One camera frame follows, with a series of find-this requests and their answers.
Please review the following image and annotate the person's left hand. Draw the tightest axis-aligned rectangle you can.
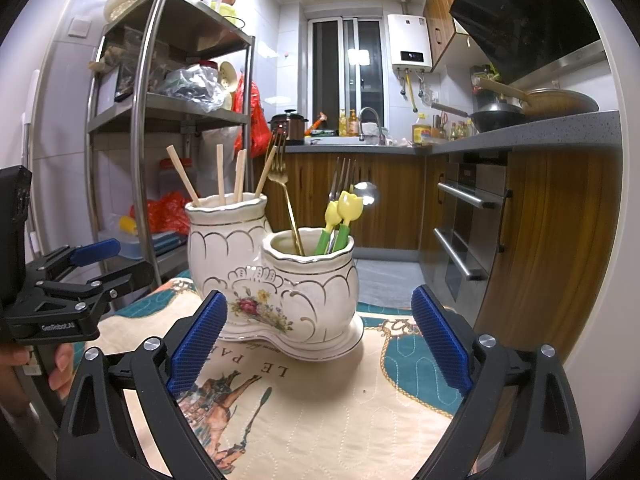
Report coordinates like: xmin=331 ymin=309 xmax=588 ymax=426
xmin=0 ymin=342 xmax=77 ymax=408

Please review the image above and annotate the yellow cooking oil bottle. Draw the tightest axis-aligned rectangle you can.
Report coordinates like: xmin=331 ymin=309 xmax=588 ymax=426
xmin=412 ymin=112 xmax=433 ymax=147

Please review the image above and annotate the black small appliance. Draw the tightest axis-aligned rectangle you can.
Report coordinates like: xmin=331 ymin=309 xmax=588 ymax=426
xmin=102 ymin=27 xmax=138 ymax=103

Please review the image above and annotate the black range hood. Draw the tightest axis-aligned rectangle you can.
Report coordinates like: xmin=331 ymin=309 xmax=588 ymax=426
xmin=449 ymin=0 xmax=608 ymax=93

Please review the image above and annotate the row of condiment bottles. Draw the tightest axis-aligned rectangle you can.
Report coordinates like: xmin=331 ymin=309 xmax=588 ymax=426
xmin=432 ymin=114 xmax=475 ymax=142

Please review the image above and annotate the plastic jar with red lid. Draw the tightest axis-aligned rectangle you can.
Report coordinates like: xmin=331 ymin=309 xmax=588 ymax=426
xmin=159 ymin=157 xmax=193 ymax=198

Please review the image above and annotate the wooden wall cabinet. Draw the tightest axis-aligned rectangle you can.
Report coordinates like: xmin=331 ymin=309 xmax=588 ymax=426
xmin=422 ymin=0 xmax=471 ymax=73

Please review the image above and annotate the steel kitchen faucet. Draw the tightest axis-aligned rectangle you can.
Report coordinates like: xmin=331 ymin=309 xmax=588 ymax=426
xmin=357 ymin=106 xmax=386 ymax=146

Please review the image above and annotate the brown pan with wooden handle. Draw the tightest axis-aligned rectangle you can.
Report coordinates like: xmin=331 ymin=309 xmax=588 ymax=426
xmin=472 ymin=77 xmax=600 ymax=118

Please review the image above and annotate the hanging red plastic bag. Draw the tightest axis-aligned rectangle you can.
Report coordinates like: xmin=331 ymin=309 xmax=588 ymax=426
xmin=232 ymin=72 xmax=273 ymax=158

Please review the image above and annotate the cream slotted ladle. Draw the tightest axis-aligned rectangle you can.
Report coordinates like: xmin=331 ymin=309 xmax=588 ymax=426
xmin=217 ymin=61 xmax=238 ymax=111

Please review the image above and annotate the grey kitchen countertop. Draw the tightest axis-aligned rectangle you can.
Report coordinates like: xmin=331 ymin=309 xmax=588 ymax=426
xmin=272 ymin=109 xmax=621 ymax=156

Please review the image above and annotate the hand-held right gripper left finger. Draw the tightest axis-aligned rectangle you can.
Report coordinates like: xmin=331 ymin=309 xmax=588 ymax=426
xmin=55 ymin=290 xmax=229 ymax=480

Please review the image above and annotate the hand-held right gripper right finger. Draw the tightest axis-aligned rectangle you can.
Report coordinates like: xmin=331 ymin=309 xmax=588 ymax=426
xmin=411 ymin=285 xmax=587 ymax=480

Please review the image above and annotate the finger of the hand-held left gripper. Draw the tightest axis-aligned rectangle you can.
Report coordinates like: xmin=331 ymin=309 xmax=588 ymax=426
xmin=39 ymin=260 xmax=156 ymax=311
xmin=25 ymin=239 xmax=122 ymax=283

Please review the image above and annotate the built-in steel oven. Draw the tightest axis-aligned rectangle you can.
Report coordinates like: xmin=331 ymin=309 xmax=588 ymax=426
xmin=432 ymin=160 xmax=513 ymax=306

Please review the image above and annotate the gold fork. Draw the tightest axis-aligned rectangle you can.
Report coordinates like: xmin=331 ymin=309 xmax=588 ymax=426
xmin=267 ymin=130 xmax=306 ymax=257

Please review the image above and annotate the sliding window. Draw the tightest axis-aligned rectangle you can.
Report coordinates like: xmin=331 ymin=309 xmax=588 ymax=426
xmin=307 ymin=17 xmax=386 ymax=133

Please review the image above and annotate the clear plastic storage box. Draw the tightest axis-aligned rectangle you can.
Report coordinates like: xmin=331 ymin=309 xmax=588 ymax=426
xmin=100 ymin=232 xmax=188 ymax=263

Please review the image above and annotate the black wok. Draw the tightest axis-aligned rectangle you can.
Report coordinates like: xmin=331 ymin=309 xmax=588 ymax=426
xmin=431 ymin=101 xmax=526 ymax=133

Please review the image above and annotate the dark red rice cooker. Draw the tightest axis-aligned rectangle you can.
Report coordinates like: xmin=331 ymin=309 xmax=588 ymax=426
xmin=270 ymin=109 xmax=307 ymax=145

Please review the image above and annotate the printed quilted table mat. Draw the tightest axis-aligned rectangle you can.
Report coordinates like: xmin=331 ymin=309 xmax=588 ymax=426
xmin=75 ymin=267 xmax=483 ymax=480

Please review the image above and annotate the white water heater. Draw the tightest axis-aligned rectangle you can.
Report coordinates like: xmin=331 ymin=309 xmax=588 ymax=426
xmin=387 ymin=12 xmax=433 ymax=71

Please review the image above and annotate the white ceramic utensil holder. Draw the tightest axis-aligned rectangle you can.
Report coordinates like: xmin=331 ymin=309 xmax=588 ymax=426
xmin=185 ymin=194 xmax=365 ymax=362

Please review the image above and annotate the clear plastic bag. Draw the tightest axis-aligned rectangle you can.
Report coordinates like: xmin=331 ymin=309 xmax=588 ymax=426
xmin=150 ymin=66 xmax=228 ymax=113

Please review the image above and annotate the crumpled red plastic bag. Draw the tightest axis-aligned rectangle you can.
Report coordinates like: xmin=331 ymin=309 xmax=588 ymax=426
xmin=131 ymin=191 xmax=191 ymax=233

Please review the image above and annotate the silver spoon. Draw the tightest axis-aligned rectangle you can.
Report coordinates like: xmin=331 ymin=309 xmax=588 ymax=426
xmin=345 ymin=181 xmax=381 ymax=211

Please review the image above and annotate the wooden base cabinet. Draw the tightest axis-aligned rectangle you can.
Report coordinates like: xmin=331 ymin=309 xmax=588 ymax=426
xmin=472 ymin=145 xmax=623 ymax=366
xmin=272 ymin=152 xmax=451 ymax=251

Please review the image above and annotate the steel shelf rack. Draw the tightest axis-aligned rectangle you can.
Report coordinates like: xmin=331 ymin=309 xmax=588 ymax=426
xmin=85 ymin=0 xmax=257 ymax=291

